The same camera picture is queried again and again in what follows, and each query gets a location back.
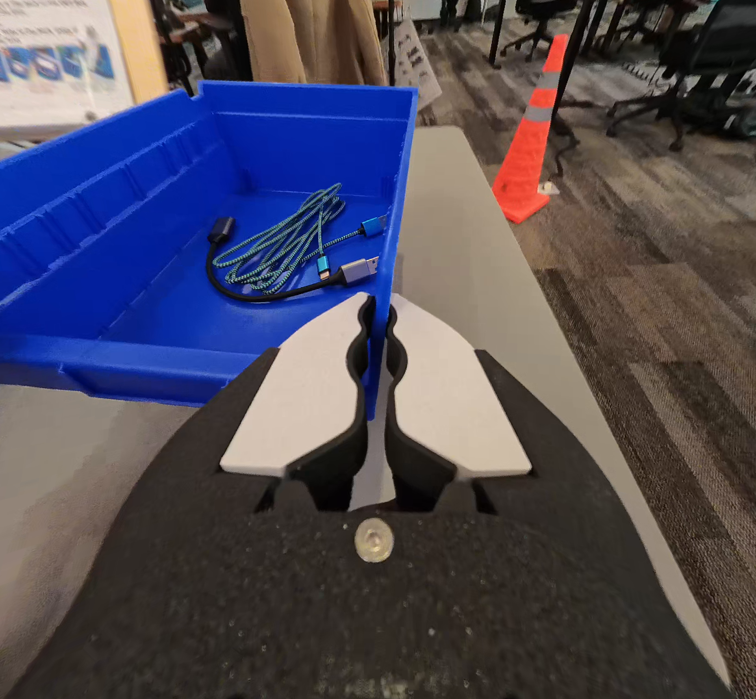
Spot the white printed floor sign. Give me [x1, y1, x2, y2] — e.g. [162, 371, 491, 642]
[393, 17, 443, 112]

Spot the orange traffic cone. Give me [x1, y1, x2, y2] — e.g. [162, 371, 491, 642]
[492, 33, 571, 225]

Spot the teal braided cable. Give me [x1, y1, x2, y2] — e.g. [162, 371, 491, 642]
[213, 182, 391, 293]

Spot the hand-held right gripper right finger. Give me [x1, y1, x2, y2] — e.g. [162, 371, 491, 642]
[385, 295, 534, 480]

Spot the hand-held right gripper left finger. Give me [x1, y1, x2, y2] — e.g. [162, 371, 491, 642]
[220, 293, 374, 479]

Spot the printed instruction sheet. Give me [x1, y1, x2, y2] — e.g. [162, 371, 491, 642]
[0, 0, 135, 128]

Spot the blue plastic bin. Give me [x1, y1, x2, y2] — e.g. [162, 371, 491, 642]
[0, 80, 420, 422]

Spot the tan hanging cloth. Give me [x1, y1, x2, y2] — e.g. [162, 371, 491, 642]
[233, 0, 387, 87]

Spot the short black grey-plug cable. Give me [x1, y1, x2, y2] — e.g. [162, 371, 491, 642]
[205, 216, 380, 303]

